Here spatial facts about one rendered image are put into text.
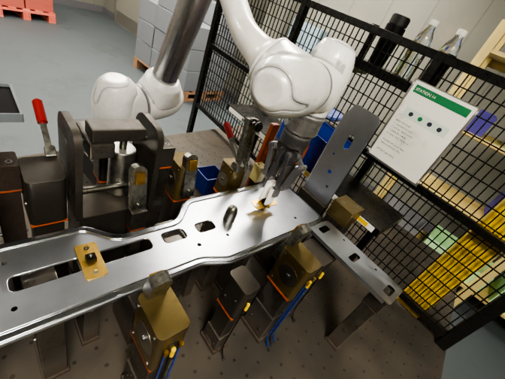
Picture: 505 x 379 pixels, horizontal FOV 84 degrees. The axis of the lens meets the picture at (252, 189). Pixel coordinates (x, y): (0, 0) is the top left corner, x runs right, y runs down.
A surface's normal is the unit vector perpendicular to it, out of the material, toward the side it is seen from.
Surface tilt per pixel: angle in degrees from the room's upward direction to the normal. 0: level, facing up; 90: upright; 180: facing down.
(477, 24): 90
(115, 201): 0
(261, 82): 93
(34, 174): 0
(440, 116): 90
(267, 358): 0
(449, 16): 90
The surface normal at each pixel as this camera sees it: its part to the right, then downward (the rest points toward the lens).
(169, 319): 0.33, -0.76
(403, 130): -0.72, 0.17
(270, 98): -0.44, 0.43
